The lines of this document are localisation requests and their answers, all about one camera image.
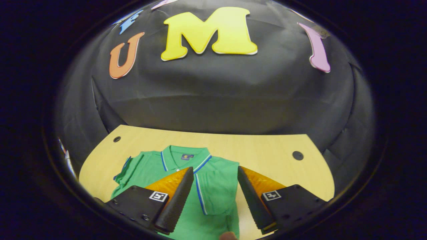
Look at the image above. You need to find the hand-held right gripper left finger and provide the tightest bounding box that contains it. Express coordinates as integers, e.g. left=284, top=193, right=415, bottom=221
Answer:
left=103, top=167, right=194, bottom=234

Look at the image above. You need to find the green T-shirt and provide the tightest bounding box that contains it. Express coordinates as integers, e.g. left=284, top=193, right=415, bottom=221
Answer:
left=110, top=145, right=241, bottom=240

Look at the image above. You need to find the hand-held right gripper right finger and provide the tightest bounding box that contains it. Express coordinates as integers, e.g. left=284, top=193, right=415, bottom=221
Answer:
left=238, top=166, right=329, bottom=235

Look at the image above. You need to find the black backdrop cloth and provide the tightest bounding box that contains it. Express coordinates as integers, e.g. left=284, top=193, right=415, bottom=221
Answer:
left=55, top=0, right=377, bottom=200

